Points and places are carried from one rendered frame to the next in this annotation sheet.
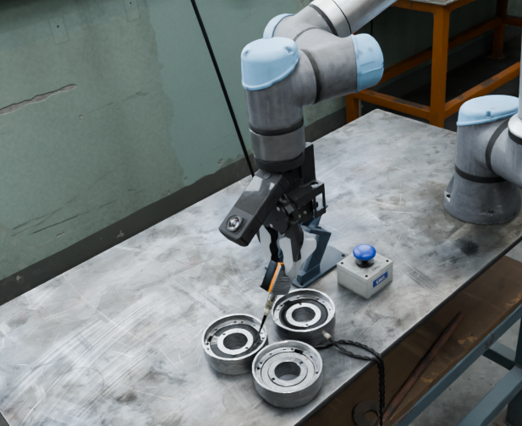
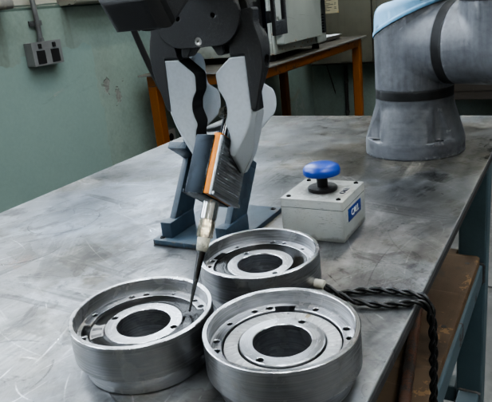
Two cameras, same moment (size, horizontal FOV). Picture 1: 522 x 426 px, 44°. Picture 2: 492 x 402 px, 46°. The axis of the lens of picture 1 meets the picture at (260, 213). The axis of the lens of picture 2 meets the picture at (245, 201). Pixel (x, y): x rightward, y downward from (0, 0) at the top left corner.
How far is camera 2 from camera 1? 0.63 m
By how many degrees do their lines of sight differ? 24
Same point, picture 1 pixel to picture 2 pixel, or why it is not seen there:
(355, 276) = (319, 206)
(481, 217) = (431, 148)
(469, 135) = (399, 35)
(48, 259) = not seen: outside the picture
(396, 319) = (409, 253)
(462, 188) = (397, 117)
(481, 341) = (456, 333)
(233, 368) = (157, 368)
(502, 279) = not seen: hidden behind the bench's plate
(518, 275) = (451, 259)
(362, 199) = (261, 167)
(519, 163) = (490, 31)
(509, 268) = not seen: hidden behind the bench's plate
